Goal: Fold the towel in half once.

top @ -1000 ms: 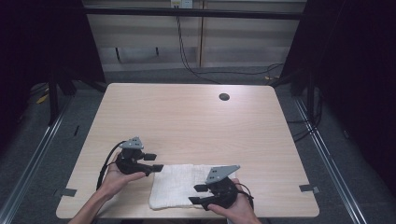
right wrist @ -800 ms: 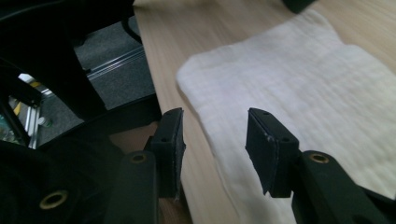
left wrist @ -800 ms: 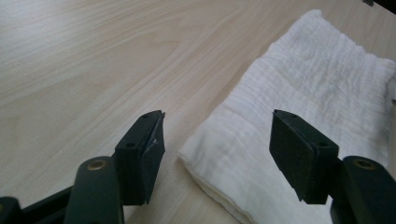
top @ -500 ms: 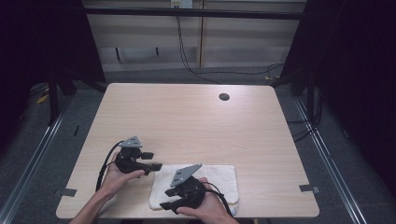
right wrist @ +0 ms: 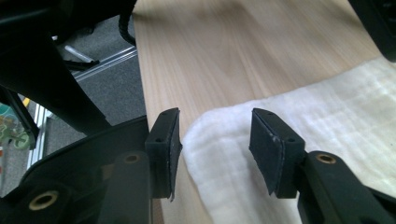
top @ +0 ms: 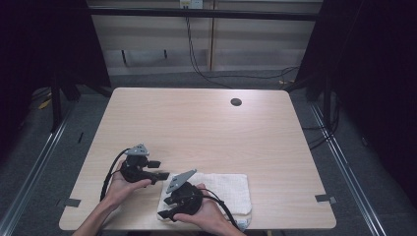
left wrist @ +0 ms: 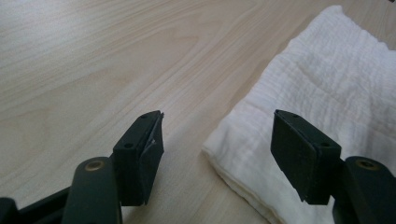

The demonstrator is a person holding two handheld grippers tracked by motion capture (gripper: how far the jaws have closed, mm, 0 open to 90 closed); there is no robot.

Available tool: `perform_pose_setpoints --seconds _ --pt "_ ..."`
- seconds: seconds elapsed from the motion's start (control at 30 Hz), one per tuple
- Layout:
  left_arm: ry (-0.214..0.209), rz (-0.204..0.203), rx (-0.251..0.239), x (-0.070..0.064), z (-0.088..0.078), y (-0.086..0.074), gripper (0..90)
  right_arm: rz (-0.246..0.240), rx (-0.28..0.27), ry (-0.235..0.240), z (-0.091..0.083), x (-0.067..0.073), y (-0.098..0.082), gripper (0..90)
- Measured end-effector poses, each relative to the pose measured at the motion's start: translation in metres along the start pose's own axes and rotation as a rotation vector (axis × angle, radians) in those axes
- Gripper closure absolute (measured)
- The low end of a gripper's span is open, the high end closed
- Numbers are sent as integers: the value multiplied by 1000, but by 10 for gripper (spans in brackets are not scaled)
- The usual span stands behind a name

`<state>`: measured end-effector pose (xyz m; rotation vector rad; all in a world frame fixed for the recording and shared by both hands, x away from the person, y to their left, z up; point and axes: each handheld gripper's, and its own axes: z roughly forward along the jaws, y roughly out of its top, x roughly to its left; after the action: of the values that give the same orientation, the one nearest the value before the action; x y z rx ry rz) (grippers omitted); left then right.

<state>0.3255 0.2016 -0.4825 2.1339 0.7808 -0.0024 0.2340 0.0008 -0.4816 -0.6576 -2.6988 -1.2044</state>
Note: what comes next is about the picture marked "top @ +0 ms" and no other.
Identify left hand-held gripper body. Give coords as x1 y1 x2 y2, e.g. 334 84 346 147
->
119 143 153 185

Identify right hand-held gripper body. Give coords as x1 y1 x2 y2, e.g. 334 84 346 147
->
165 168 205 217

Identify white towel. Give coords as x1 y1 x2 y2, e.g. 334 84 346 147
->
156 172 253 231

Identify person's right hand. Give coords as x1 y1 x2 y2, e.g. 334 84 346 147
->
172 183 225 230

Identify person's left hand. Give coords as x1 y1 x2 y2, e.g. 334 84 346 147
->
104 161 152 209

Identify grey tape strip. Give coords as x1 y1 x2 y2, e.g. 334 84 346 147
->
58 198 82 208
314 194 337 205

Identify black stand leg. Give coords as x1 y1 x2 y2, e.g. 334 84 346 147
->
49 77 64 133

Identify yellow floor scrap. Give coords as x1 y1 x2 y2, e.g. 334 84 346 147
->
37 97 53 110

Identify black curtain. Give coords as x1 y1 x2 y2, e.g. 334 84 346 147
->
0 0 112 158
293 0 417 201

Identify black horizontal bar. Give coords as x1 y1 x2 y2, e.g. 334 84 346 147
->
88 7 324 22

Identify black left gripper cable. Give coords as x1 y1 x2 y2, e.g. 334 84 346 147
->
99 147 132 202

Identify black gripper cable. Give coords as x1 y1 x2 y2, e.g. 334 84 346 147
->
99 147 132 202
201 188 242 231

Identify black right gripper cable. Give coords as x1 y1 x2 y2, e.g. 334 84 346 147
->
201 188 242 231

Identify metal floor rail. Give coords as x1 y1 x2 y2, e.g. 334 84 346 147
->
0 106 73 236
309 101 389 236

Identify long black hanging cable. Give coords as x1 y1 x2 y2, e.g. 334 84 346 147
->
185 16 300 89

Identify black floor cables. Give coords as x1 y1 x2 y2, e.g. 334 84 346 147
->
301 92 341 151

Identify white wall outlet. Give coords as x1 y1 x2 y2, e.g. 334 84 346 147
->
179 0 205 10

